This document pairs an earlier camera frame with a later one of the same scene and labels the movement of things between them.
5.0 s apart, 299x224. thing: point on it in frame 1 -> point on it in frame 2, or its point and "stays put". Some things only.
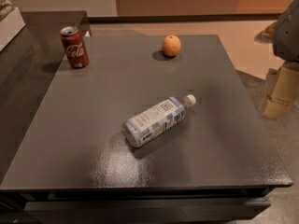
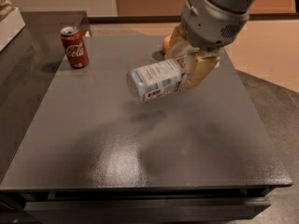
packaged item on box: (6, 4) stays put
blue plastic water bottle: (155, 119) -> (148, 82)
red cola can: (75, 48) stays put
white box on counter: (10, 27) stays put
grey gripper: (287, 36) -> (209, 28)
